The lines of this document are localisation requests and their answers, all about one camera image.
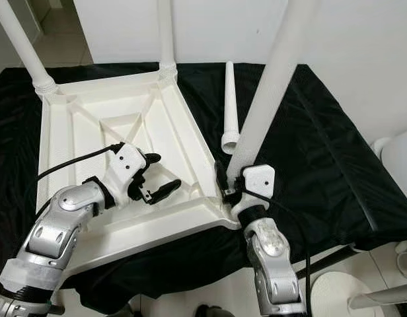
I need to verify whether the black cloth table cover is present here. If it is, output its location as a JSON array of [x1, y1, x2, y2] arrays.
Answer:
[[0, 61, 407, 311]]

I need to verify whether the black right robot foot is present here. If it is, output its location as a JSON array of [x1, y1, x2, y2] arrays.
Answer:
[[196, 305, 224, 317]]

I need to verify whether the white round stand base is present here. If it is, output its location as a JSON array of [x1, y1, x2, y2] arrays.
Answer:
[[313, 272, 373, 317]]

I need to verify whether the white stand pole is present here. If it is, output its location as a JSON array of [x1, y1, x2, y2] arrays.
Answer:
[[349, 287, 407, 311]]

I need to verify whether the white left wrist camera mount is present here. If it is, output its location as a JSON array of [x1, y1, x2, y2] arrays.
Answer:
[[98, 142, 148, 202]]

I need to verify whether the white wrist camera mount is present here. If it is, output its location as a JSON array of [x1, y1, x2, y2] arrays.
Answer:
[[98, 142, 148, 202], [232, 164, 276, 215]]

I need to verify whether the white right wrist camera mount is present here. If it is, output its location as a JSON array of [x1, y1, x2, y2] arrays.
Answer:
[[232, 164, 276, 215]]

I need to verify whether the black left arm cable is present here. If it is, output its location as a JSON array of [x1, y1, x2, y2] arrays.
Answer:
[[32, 142, 125, 222]]

